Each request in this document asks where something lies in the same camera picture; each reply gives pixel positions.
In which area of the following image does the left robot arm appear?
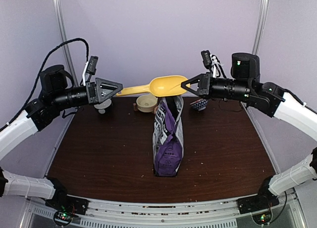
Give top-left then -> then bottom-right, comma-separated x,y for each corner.
0,64 -> 123,210

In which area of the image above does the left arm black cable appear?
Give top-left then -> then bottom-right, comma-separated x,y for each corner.
4,38 -> 90,124

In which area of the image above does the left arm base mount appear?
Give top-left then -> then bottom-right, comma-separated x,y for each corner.
45,177 -> 89,215

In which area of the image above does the purple pet food bag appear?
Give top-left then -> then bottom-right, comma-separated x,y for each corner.
152,96 -> 184,177

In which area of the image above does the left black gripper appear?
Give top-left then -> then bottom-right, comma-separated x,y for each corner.
52,77 -> 123,110

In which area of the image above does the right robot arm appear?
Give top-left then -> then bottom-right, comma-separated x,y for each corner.
181,51 -> 317,209

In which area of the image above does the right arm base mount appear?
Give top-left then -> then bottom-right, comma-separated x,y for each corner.
237,176 -> 279,214

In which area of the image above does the navy white-dotted bowl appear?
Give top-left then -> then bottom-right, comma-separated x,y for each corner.
94,99 -> 112,114

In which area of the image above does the left aluminium frame post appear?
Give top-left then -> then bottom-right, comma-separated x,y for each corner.
53,0 -> 79,87

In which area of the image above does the blue zigzag patterned bowl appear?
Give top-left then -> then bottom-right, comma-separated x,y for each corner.
190,99 -> 209,111

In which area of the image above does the yellow plastic scoop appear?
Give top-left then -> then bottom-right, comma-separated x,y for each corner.
116,75 -> 188,97

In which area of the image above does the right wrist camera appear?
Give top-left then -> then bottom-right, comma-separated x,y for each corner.
201,50 -> 224,78

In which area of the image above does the cream cat-ear pet bowl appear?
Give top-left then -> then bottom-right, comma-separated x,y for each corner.
136,94 -> 158,113

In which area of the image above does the aluminium frame post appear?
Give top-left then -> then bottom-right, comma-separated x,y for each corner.
53,0 -> 79,87
239,0 -> 270,100

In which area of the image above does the right aluminium frame post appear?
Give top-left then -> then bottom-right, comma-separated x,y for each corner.
239,0 -> 270,100

